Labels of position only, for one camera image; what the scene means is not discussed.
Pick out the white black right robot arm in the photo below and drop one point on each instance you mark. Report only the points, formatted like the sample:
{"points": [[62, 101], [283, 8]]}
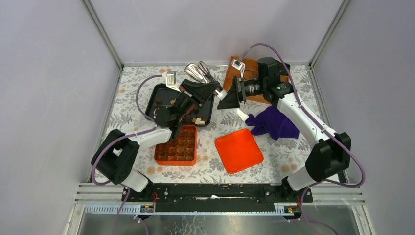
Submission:
{"points": [[329, 149]]}

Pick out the orange compartment organizer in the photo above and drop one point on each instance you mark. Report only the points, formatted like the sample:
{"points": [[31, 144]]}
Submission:
{"points": [[251, 71]]}

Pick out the purple cloth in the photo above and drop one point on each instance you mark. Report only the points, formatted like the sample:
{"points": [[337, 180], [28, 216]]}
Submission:
{"points": [[273, 122]]}

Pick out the orange chocolate box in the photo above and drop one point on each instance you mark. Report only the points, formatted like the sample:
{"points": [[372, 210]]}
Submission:
{"points": [[181, 151]]}

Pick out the metal tongs white handle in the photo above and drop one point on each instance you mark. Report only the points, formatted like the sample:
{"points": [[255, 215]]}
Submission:
{"points": [[200, 73]]}

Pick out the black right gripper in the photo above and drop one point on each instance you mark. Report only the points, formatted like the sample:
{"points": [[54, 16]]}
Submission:
{"points": [[236, 94]]}

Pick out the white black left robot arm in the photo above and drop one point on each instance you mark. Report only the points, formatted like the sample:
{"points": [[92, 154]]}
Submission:
{"points": [[116, 155]]}

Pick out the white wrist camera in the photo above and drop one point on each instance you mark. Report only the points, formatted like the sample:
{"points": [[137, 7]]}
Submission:
{"points": [[171, 80], [239, 65]]}

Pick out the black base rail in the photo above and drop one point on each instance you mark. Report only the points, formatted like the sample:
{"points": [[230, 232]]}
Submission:
{"points": [[188, 198]]}

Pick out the orange box lid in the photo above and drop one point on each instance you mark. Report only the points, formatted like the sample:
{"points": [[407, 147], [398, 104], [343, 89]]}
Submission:
{"points": [[238, 151]]}

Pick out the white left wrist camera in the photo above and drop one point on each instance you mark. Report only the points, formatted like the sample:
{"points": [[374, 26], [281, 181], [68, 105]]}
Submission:
{"points": [[171, 80]]}

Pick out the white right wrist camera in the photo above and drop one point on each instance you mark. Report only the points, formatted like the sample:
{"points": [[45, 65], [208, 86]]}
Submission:
{"points": [[239, 65]]}

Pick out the black chocolate tray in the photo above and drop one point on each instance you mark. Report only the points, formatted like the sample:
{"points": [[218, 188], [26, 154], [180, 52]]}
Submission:
{"points": [[161, 95]]}

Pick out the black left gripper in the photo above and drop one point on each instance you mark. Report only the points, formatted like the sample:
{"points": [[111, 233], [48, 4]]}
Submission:
{"points": [[195, 92]]}

